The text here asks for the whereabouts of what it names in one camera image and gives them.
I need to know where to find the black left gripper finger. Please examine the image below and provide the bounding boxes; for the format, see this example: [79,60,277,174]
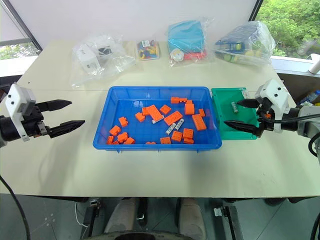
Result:
[34,99,73,113]
[48,119,86,139]

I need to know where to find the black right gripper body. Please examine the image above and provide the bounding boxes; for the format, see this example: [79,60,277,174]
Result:
[255,97,275,138]

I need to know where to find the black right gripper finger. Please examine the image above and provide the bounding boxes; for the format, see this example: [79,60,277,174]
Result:
[223,120,264,138]
[235,98,259,109]

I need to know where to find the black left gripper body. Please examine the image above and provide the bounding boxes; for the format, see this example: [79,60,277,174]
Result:
[22,105,53,138]

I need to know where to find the green plastic tray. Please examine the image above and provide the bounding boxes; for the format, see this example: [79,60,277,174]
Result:
[210,87,260,141]

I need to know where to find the long orange block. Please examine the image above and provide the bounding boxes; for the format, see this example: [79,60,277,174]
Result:
[191,113,208,132]
[163,110,184,126]
[170,96,189,105]

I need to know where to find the tall orange block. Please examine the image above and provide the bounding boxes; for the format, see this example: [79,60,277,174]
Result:
[184,99,196,116]

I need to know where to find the clear bag with blue items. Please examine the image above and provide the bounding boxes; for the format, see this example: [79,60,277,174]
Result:
[213,20,276,67]

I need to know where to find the clear bag with white items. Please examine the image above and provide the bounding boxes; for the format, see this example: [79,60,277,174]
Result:
[70,33,136,89]

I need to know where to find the blue plastic tray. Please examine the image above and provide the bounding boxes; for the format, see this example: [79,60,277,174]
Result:
[92,86,223,154]

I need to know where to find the white paper roll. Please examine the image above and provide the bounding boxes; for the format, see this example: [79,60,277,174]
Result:
[307,52,320,74]

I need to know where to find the large orange block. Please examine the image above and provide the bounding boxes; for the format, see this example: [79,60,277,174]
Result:
[141,104,164,123]

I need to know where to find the clear bag with teal cloth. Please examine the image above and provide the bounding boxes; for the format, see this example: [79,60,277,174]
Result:
[165,16,216,68]

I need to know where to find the small bag colourful pieces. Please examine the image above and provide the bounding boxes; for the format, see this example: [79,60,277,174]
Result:
[135,39,161,62]

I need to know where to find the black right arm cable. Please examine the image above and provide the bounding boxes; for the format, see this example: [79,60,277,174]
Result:
[257,111,320,158]

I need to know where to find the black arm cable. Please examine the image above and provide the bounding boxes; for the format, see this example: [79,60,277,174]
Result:
[0,174,32,240]
[257,111,320,158]

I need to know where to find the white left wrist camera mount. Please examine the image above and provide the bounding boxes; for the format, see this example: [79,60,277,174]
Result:
[0,83,37,142]

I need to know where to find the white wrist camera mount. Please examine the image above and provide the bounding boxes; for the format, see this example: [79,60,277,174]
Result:
[254,79,291,134]
[0,83,37,142]

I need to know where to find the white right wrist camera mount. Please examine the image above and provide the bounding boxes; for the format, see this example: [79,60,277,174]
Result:
[254,79,291,134]

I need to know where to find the black window frame bar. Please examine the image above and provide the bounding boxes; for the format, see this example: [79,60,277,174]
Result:
[0,0,43,51]
[248,0,265,23]

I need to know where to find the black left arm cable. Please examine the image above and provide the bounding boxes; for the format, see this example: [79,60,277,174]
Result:
[0,174,32,240]

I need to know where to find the thin white cable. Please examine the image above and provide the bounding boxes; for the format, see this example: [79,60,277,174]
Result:
[74,201,89,229]

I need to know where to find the black table leg frame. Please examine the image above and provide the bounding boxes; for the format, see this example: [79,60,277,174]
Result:
[80,197,101,240]
[213,199,242,240]

